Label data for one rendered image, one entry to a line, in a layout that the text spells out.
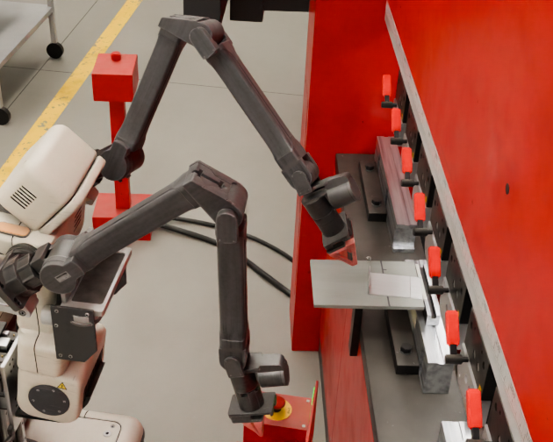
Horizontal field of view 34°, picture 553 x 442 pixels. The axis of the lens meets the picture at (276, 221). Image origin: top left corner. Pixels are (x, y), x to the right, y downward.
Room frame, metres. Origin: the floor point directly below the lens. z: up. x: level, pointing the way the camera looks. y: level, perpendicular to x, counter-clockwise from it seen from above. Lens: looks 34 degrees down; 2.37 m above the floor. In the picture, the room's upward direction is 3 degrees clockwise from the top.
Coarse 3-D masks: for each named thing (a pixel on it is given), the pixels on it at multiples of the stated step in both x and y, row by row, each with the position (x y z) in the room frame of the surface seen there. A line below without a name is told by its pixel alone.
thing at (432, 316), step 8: (424, 264) 1.86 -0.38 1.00; (424, 272) 1.84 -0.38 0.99; (424, 280) 1.81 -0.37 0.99; (424, 288) 1.77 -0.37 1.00; (432, 296) 1.73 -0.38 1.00; (424, 304) 1.71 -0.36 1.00; (432, 304) 1.72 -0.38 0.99; (424, 312) 1.70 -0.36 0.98; (432, 312) 1.69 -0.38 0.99; (432, 320) 1.66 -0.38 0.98
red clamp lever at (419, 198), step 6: (414, 198) 1.69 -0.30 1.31; (420, 198) 1.68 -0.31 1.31; (414, 204) 1.68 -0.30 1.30; (420, 204) 1.67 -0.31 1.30; (414, 210) 1.67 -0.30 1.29; (420, 210) 1.66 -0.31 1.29; (414, 216) 1.66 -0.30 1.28; (420, 216) 1.65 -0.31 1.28; (420, 222) 1.65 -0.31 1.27; (414, 228) 1.63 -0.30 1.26; (420, 228) 1.63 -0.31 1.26; (426, 228) 1.64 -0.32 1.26; (414, 234) 1.62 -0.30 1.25; (420, 234) 1.62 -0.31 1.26; (426, 234) 1.63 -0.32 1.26
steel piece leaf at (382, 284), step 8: (376, 280) 1.79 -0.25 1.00; (384, 280) 1.79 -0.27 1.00; (392, 280) 1.79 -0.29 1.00; (400, 280) 1.79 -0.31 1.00; (408, 280) 1.79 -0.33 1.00; (368, 288) 1.76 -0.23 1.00; (376, 288) 1.75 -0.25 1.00; (384, 288) 1.76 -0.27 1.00; (392, 288) 1.76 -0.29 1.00; (400, 288) 1.76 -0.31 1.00; (408, 288) 1.76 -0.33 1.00; (400, 296) 1.73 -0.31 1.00; (408, 296) 1.73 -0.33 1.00
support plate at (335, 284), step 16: (320, 272) 1.81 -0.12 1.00; (336, 272) 1.81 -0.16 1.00; (352, 272) 1.82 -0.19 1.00; (368, 272) 1.82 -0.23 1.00; (384, 272) 1.82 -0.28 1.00; (400, 272) 1.83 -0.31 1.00; (320, 288) 1.75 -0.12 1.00; (336, 288) 1.75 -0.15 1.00; (352, 288) 1.75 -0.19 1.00; (320, 304) 1.68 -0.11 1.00; (336, 304) 1.69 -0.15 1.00; (352, 304) 1.69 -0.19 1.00; (368, 304) 1.69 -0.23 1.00; (384, 304) 1.70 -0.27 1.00; (400, 304) 1.70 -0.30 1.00; (416, 304) 1.70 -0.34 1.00
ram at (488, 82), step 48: (432, 0) 1.99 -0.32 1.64; (480, 0) 1.59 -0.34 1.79; (528, 0) 1.32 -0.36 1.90; (432, 48) 1.92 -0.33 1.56; (480, 48) 1.53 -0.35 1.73; (528, 48) 1.27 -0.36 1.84; (432, 96) 1.85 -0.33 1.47; (480, 96) 1.48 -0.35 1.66; (528, 96) 1.23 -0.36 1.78; (480, 144) 1.42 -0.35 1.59; (528, 144) 1.18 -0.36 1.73; (480, 192) 1.37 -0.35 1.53; (528, 192) 1.14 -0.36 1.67; (480, 240) 1.31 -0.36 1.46; (528, 240) 1.10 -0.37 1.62; (528, 288) 1.05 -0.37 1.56; (528, 336) 1.01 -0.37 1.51; (528, 384) 0.97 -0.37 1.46; (528, 432) 0.93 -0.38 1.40
